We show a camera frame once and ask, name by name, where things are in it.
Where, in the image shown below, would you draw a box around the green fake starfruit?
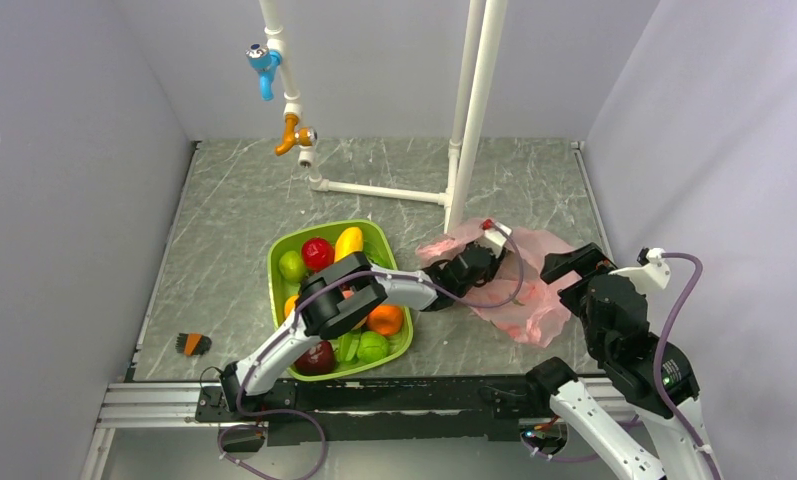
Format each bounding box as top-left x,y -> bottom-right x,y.
336,330 -> 362,364

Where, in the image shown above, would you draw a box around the white pvc pipe frame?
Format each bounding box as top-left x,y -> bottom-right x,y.
259,0 -> 508,233

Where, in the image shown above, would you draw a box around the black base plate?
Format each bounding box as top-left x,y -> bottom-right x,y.
194,375 -> 553,446

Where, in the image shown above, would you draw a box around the purple cable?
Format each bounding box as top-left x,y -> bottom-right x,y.
520,252 -> 724,480
217,221 -> 525,480

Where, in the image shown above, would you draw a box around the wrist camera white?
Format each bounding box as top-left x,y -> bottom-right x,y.
477,219 -> 512,259
626,248 -> 672,295

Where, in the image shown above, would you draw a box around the orange tap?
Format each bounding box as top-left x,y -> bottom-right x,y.
274,113 -> 318,156

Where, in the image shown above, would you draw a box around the fake green leaves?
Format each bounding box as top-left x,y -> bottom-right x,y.
362,242 -> 391,268

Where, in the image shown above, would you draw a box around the small orange black object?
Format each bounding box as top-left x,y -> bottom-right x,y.
175,333 -> 212,357

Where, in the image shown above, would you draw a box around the orange yellow fake mango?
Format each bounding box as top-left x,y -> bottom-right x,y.
283,294 -> 299,318

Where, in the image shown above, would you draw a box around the green fake lime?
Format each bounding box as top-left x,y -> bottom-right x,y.
356,331 -> 390,364

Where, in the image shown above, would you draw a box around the orange fake tangerine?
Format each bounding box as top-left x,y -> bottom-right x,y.
366,305 -> 404,337

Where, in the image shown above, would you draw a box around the blue tap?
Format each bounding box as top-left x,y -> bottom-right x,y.
246,43 -> 283,102

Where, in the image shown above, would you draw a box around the pink plastic bag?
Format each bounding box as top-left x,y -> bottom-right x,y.
415,218 -> 581,349

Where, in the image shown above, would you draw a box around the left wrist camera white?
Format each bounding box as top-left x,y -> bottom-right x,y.
477,219 -> 512,259

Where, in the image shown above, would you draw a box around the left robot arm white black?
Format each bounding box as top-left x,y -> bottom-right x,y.
220,242 -> 506,420

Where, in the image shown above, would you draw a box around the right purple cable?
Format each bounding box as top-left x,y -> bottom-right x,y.
520,252 -> 724,480

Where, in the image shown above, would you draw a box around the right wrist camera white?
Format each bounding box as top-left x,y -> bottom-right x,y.
626,248 -> 672,295

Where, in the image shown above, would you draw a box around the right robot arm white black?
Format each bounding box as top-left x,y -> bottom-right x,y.
524,244 -> 722,479

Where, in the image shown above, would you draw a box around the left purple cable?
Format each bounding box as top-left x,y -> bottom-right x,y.
217,221 -> 525,480

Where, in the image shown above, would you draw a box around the green plastic tray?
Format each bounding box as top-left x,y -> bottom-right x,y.
266,219 -> 414,382

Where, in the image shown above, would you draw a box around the red fake fruit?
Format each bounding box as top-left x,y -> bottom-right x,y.
301,237 -> 335,273

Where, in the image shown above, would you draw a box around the dark red fake apple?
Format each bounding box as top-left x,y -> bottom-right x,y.
294,341 -> 337,376

